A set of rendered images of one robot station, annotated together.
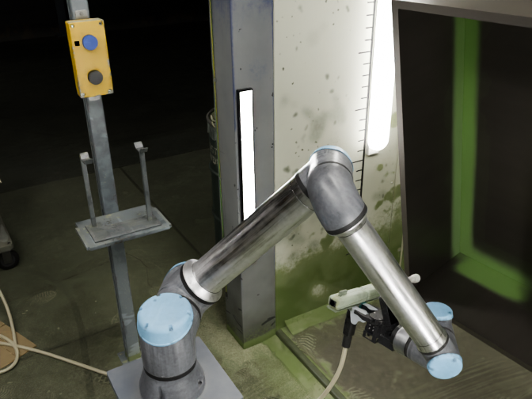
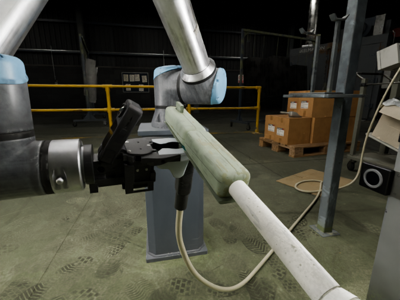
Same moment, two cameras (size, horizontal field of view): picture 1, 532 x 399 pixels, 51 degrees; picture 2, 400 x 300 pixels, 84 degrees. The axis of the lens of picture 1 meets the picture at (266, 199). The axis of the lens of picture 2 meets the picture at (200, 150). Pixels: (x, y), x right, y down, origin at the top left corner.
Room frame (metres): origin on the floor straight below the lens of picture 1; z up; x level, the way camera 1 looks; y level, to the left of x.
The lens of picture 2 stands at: (1.68, -0.71, 0.78)
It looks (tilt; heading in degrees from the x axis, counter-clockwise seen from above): 13 degrees down; 108
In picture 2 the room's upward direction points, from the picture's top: straight up
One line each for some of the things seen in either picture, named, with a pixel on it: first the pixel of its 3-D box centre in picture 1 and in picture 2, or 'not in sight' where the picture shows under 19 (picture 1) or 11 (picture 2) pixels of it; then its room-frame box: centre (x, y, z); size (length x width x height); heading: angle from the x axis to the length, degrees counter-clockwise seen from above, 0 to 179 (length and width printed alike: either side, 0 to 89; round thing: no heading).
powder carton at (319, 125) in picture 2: not in sight; (314, 128); (2.28, 2.90, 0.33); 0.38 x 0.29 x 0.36; 40
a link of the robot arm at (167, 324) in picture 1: (167, 332); (171, 86); (1.21, 0.28, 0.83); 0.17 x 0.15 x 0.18; 173
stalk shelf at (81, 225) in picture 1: (122, 226); (320, 96); (1.90, 0.56, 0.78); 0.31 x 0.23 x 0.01; 120
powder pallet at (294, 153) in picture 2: not in sight; (306, 143); (2.21, 3.01, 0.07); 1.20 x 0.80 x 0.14; 37
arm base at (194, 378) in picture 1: (171, 370); (171, 115); (1.20, 0.28, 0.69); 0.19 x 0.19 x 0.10
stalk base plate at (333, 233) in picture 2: (133, 356); (324, 229); (2.02, 0.64, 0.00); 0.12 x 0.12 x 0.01; 30
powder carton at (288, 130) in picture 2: not in sight; (291, 130); (1.95, 2.67, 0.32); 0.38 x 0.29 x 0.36; 37
